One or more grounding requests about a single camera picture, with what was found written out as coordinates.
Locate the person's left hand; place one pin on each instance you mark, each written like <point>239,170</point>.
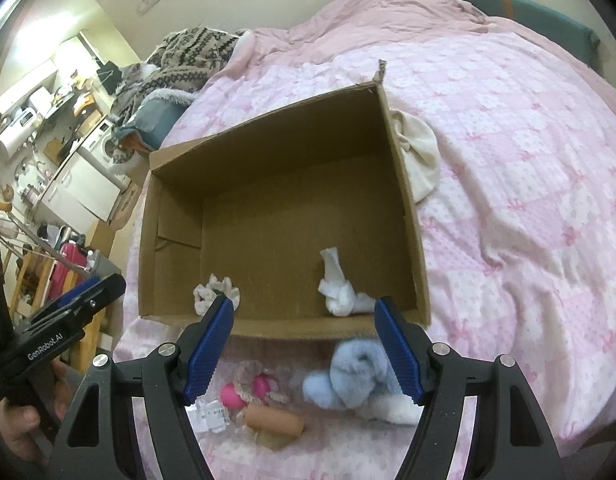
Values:
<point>18,422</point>

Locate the cream cloth beside box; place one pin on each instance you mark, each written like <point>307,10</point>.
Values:
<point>420,153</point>

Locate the white washing machine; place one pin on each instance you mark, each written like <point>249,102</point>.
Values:
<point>100,145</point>

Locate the teal headboard cushion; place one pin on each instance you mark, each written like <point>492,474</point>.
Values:
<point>578,39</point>

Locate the white sock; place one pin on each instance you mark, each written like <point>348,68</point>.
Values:
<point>341,299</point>

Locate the teal pet bed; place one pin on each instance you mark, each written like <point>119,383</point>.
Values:
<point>149,125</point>

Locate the patterned knit blanket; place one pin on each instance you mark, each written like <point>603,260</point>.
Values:
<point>183,60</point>

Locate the pink suitcase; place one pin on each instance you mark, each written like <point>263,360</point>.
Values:
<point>61,276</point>

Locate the clear plastic packet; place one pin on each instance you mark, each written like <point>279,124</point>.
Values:
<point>210,416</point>

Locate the beige lace scrunchie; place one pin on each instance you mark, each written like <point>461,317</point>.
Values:
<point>248,370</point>

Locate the pink rubber duck toy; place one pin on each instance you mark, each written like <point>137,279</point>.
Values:
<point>237,396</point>

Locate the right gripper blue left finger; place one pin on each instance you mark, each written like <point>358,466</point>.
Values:
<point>202,346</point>

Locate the brown cardboard box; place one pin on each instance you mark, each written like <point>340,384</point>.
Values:
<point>259,203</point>

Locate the pink patterned bed quilt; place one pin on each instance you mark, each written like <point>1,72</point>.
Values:
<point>519,234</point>

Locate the white lace scrunchie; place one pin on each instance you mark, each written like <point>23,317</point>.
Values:
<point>205,295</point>

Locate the white kitchen cabinet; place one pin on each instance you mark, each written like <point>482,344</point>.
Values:
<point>78,195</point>

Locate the tan cylindrical roll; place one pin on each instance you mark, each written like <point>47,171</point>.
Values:
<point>262,417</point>

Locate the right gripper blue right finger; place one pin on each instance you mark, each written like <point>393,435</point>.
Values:
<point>389,326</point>

